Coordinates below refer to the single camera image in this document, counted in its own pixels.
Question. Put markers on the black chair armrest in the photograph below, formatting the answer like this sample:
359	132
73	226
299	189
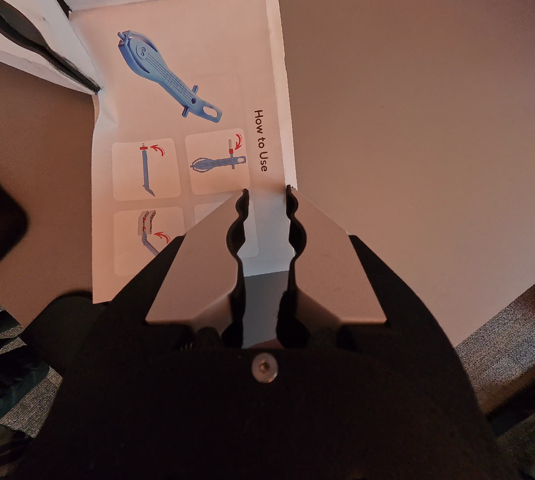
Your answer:
58	325

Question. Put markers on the black perforated chair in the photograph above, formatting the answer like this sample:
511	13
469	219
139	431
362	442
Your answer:
10	221

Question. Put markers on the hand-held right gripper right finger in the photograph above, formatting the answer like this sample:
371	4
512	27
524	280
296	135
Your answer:
334	275

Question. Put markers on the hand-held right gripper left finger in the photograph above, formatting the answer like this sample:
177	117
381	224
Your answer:
196	275

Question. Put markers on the white instruction booklet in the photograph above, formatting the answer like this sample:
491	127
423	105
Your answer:
188	50

